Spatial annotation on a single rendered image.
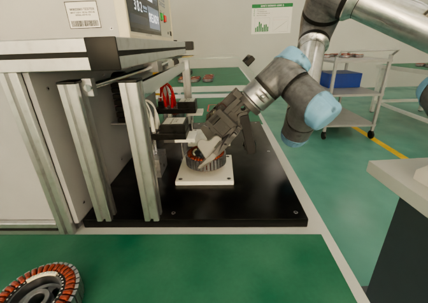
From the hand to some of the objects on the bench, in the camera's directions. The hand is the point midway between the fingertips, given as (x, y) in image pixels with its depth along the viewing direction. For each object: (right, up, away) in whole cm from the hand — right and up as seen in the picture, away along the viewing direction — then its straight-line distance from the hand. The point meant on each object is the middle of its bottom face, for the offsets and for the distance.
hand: (202, 157), depth 63 cm
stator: (+1, -2, +1) cm, 2 cm away
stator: (-22, -20, -30) cm, 43 cm away
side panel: (-40, -15, -15) cm, 45 cm away
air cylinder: (-14, -4, +2) cm, 14 cm away
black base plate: (0, -1, +14) cm, 14 cm away
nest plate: (+1, -4, +2) cm, 4 cm away
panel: (-24, 0, +14) cm, 28 cm away
